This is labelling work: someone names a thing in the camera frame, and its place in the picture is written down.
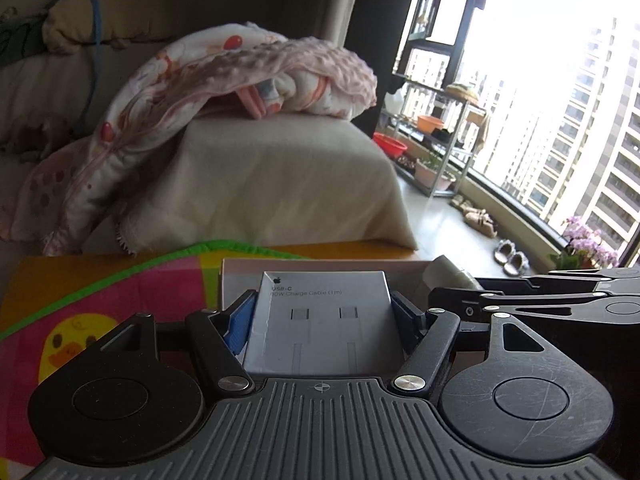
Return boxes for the pink orchid plant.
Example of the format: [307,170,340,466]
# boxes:
[549,217,618,270]

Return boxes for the colourful cartoon play mat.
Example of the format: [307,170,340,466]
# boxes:
[1,240,293,479]

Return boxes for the pair of grey shoes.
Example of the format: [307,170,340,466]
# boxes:
[494,240,529,278]

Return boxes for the white cylinder object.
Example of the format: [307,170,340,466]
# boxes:
[422,255,484,290]

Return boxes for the pink cardboard box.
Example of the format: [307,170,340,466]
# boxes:
[218,258,431,310]

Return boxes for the red plastic basin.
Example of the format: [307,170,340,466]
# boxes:
[372,132,408,160]

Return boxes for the beige sandals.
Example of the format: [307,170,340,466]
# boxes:
[449,194,498,238]

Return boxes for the beige pillow blue strap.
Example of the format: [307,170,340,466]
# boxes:
[41,0,187,57]

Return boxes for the metal shelf rack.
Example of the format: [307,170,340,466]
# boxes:
[378,73,489,198]

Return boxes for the floral pink blanket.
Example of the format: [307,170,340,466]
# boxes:
[1,23,378,256]

